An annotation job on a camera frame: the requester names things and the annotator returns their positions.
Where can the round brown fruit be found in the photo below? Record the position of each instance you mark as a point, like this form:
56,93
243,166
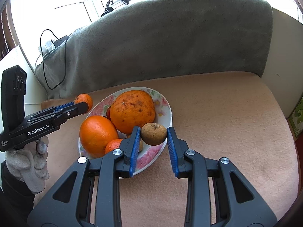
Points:
153,133

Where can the green patterned box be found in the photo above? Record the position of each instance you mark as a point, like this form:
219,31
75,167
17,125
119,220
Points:
297,120

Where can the large speckled orange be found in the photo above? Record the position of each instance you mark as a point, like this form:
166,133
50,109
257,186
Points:
132,111

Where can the small mandarin with stem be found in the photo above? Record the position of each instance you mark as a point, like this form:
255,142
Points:
85,99

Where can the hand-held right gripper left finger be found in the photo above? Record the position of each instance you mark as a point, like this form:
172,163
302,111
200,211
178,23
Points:
133,151

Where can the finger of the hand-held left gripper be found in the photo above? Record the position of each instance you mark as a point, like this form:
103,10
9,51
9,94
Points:
64,106
75,110

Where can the black power adapter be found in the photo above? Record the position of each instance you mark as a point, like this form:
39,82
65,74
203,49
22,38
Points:
60,41

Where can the grey fleece blanket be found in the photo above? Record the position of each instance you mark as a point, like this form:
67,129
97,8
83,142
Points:
165,47

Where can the red cherry tomato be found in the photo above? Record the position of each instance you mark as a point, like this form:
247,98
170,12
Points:
108,113

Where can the person's left forearm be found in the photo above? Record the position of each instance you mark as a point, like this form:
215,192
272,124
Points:
14,198

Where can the small yellow-brown fruit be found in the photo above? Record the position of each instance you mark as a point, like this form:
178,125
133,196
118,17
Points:
141,146

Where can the smooth bright orange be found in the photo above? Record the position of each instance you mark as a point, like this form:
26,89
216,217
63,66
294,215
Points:
97,134

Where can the person's left hand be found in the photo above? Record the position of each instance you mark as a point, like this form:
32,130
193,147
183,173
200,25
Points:
23,163

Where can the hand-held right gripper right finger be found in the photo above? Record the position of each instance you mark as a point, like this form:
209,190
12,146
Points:
172,151

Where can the white power strip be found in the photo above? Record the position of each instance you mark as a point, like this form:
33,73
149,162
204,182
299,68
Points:
47,46

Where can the wooden shelf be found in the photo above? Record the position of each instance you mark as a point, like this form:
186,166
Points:
4,35

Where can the floral white plate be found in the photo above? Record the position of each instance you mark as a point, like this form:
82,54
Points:
151,157

